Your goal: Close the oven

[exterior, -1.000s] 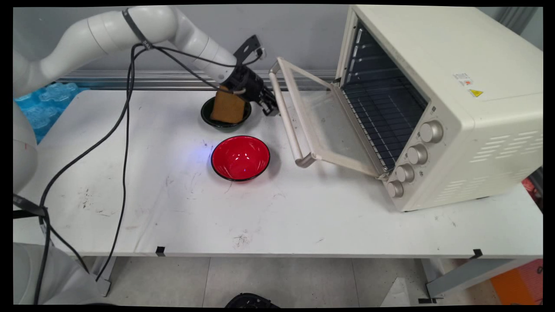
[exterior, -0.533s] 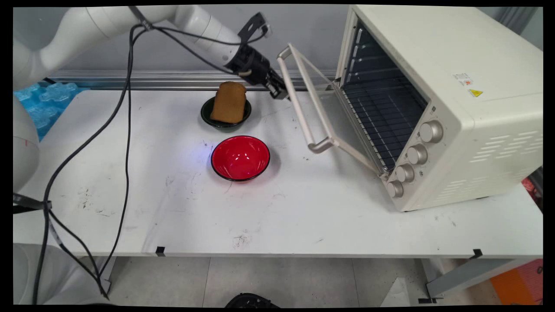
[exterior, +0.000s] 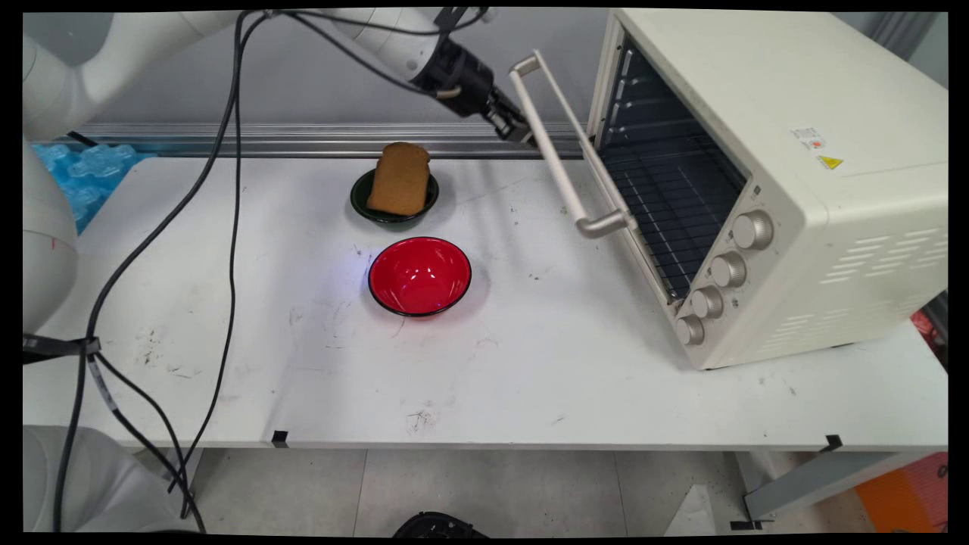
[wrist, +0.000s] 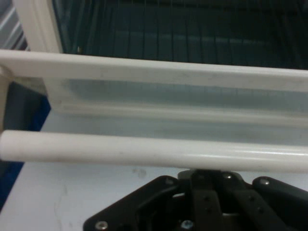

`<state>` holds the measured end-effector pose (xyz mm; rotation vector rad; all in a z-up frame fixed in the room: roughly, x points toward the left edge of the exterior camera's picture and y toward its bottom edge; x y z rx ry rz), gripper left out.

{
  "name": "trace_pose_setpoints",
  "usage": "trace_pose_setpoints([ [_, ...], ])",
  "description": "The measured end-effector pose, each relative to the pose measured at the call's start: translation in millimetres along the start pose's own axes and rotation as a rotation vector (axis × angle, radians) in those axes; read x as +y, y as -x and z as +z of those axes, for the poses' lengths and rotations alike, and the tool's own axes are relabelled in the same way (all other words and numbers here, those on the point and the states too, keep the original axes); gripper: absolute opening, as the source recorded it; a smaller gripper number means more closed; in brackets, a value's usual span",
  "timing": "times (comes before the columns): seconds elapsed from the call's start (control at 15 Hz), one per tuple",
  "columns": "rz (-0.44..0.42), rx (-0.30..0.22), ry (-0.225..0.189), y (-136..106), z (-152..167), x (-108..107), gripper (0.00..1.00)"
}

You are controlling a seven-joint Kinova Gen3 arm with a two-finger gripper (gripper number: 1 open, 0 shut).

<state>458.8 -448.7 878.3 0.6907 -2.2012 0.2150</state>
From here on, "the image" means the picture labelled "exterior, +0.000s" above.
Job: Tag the small silver oven knob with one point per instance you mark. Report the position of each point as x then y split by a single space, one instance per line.
690 330

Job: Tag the dark green bowl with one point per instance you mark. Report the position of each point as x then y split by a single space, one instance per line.
394 216

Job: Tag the aluminium profile rail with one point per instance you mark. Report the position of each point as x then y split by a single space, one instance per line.
318 140

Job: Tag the black round floor object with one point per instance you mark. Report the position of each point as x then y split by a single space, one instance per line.
439 525

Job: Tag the grey table leg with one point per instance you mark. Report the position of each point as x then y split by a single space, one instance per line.
193 465
817 481

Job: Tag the cream glass oven door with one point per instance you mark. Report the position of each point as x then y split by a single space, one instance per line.
560 166

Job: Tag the blue bubble wrap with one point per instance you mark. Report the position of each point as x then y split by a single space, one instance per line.
95 170

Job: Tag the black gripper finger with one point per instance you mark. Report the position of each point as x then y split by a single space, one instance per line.
513 110
509 130

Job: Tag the grey robot pedestal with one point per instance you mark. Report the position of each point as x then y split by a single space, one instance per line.
106 484

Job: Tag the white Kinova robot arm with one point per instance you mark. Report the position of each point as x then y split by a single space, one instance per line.
53 98

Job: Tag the brown toast slice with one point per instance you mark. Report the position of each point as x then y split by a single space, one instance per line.
400 178

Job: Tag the black tape marker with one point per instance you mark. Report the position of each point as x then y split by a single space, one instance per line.
280 437
833 441

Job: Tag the yellow warning sticker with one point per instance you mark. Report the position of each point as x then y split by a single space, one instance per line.
830 162

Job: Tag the cream toaster oven body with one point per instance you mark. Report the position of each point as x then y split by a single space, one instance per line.
833 250

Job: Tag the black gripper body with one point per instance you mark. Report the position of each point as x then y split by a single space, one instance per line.
462 79

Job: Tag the red bowl with black rim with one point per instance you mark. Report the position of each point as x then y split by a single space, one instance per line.
420 276

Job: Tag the white label sticker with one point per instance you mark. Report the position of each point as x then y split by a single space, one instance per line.
807 138

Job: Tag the orange box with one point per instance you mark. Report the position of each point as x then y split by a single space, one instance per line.
905 496

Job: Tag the red packaged item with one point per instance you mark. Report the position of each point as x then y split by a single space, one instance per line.
930 333

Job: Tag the large silver oven knob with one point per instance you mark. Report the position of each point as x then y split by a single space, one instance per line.
753 229

